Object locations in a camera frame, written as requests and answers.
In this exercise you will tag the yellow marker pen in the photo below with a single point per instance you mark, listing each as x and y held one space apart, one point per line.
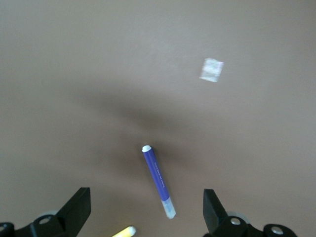
124 232

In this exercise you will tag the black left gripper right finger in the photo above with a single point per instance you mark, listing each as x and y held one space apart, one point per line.
217 222

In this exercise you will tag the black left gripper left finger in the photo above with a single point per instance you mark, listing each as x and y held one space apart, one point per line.
66 217

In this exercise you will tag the clear tape piece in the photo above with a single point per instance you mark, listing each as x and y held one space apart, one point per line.
211 70

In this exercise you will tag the purple marker pen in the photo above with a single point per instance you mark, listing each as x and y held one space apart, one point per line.
158 175

